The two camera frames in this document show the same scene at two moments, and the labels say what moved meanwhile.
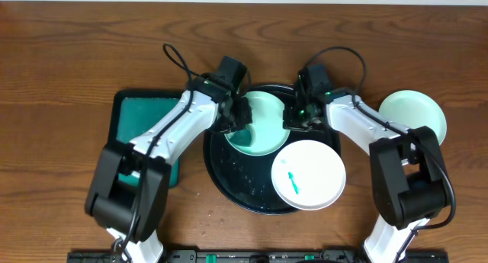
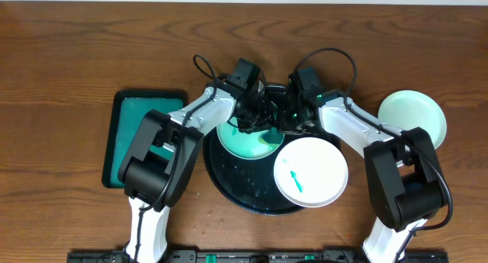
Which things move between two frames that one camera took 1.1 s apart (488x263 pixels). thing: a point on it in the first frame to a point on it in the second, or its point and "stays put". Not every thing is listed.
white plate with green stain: (309, 174) stays put
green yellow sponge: (242, 137) to (274, 136)
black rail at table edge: (261, 256) stays put
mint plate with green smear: (412, 108) stays put
